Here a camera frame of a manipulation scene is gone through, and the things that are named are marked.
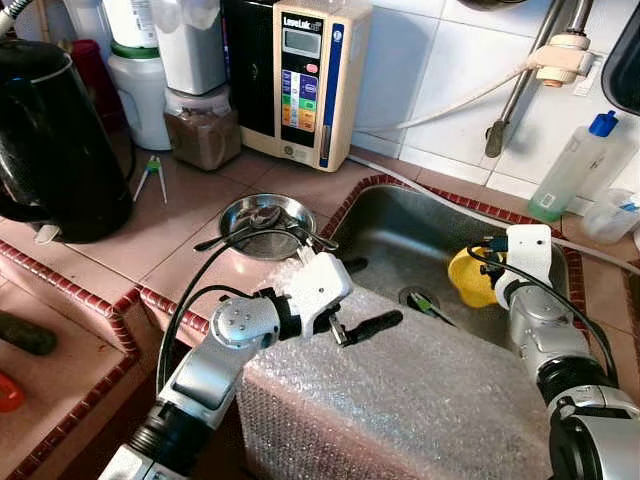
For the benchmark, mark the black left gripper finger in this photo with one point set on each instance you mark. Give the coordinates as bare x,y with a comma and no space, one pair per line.
378,324
356,265

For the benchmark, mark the yellow plastic cup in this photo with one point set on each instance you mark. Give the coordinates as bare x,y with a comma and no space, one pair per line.
465,280

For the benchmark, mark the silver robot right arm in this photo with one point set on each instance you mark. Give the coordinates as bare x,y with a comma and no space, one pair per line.
545,330

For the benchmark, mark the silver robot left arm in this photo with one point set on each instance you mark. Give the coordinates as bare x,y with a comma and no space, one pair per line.
215,370

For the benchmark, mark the sink drain strainer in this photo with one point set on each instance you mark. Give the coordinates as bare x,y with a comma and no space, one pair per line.
415,298

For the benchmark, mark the steel sink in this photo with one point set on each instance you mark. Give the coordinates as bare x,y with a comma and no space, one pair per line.
400,230

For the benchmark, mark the bubble wrap sheet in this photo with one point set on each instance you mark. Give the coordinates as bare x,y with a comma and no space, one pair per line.
400,400

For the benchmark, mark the small steel bowl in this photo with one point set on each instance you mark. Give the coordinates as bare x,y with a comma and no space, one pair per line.
240,215

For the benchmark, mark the jar of brown powder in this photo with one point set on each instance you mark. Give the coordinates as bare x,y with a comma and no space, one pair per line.
205,135

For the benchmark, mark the cream water ioniser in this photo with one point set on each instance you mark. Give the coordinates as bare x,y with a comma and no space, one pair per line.
255,80

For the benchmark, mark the clear bottle blue cap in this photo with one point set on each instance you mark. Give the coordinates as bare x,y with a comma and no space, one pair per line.
570,170

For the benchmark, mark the steel tap pipe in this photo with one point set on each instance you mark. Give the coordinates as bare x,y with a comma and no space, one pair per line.
520,90

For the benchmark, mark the clear plastic cup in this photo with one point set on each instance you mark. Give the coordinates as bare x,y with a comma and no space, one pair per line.
610,215

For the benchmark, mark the grey plastic jug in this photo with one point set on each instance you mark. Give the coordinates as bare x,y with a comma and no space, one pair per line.
190,50

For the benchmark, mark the white jar green lid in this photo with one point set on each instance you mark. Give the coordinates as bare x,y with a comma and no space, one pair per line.
140,100

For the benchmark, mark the cream tap diverter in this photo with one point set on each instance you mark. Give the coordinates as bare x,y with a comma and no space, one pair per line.
560,55

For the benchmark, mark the white tag on tap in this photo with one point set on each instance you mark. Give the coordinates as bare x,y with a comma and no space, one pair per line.
588,75

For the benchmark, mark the dark green oblong thing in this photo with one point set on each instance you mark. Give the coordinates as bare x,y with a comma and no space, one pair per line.
25,332

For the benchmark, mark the dark red cup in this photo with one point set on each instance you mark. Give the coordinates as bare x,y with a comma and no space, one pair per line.
95,80

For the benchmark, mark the orange plastic thing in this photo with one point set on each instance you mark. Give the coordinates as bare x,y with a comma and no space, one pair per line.
8,392

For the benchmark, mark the black electric kettle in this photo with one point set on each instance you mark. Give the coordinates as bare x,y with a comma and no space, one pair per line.
50,140

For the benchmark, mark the black tray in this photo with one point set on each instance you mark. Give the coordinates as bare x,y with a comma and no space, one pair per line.
625,70

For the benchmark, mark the white labelled bottle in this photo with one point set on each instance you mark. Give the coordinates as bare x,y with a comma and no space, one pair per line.
130,20

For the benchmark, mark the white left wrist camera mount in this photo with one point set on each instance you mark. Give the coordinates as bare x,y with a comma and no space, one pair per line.
320,280

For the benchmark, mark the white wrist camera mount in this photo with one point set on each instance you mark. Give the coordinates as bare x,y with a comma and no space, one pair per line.
320,280
530,250

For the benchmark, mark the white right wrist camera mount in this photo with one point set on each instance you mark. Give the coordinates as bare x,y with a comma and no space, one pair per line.
530,250

